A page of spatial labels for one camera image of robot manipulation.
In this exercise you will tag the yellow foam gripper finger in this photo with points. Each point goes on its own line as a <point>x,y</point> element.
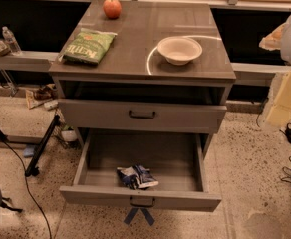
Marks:
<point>280,112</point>

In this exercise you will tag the blue chip bag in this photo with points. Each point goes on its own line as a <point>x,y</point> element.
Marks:
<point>136,177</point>

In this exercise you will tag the open middle drawer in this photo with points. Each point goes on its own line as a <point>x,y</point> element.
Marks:
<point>175,160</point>

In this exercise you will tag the green Kettle chip bag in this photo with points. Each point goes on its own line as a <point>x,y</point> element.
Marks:
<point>88,47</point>

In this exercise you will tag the closed top drawer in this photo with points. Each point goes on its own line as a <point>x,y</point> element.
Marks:
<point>142,116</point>

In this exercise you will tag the white bowl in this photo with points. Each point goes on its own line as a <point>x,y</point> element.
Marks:
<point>179,50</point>

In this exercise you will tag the blue tape cross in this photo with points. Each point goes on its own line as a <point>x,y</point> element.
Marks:
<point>143,212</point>

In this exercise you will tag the red apple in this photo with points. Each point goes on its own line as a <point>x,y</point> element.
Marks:
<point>112,9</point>

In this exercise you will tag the small white cup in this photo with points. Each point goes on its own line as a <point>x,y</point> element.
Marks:
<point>68,135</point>

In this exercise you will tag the crumpled wrapper on floor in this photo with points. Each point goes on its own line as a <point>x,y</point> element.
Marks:
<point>38,97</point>

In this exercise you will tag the grey side shelf left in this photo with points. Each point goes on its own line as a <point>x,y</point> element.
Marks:
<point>30,61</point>

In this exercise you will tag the black tripod leg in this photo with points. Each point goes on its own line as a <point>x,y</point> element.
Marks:
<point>32,169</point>

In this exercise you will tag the clear water bottle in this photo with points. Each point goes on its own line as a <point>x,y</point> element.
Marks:
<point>11,41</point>

